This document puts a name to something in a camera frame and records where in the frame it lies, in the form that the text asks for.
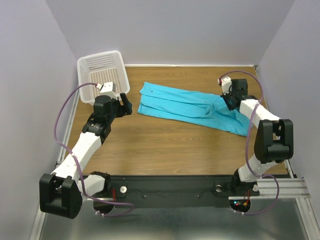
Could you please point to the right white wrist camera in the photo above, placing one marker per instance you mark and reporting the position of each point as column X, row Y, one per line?
column 226, row 83

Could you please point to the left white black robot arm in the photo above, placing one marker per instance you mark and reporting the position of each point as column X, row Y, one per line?
column 64, row 190

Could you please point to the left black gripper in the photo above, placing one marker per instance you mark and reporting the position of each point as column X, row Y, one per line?
column 122, row 107

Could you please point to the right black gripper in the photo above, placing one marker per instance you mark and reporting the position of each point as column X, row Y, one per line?
column 229, row 100

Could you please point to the turquoise t shirt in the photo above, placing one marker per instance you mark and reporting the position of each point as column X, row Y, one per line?
column 194, row 107

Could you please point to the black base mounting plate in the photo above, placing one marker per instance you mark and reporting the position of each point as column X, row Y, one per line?
column 176, row 191

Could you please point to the white plastic perforated basket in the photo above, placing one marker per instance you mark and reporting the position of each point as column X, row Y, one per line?
column 102, row 68

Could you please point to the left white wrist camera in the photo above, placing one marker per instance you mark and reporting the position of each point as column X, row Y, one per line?
column 107, row 89

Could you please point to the aluminium frame rail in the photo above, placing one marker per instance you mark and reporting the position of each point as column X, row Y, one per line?
column 56, row 91

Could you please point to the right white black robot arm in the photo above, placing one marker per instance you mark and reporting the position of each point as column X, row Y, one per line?
column 274, row 141

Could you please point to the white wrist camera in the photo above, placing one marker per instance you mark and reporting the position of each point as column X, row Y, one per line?
column 107, row 89
column 226, row 83

